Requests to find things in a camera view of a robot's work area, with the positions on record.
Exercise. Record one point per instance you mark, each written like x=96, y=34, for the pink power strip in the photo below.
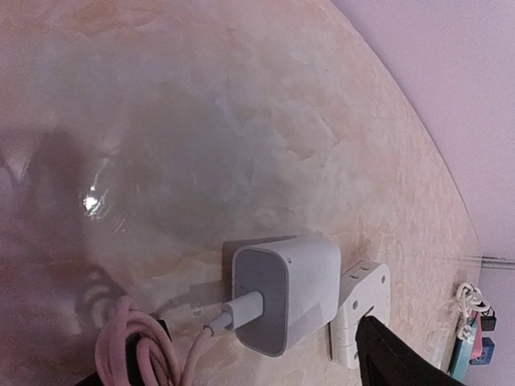
x=479, y=339

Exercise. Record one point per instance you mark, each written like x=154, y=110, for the black plug adapter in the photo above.
x=488, y=320

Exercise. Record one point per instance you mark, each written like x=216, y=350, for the blue cube adapter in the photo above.
x=488, y=350

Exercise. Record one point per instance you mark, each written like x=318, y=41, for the teal power strip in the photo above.
x=460, y=357

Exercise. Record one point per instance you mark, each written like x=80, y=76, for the white multi-outlet plug adapter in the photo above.
x=365, y=289

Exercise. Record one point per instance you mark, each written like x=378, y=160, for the white usb charger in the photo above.
x=283, y=290

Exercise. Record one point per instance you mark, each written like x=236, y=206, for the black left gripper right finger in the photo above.
x=385, y=359

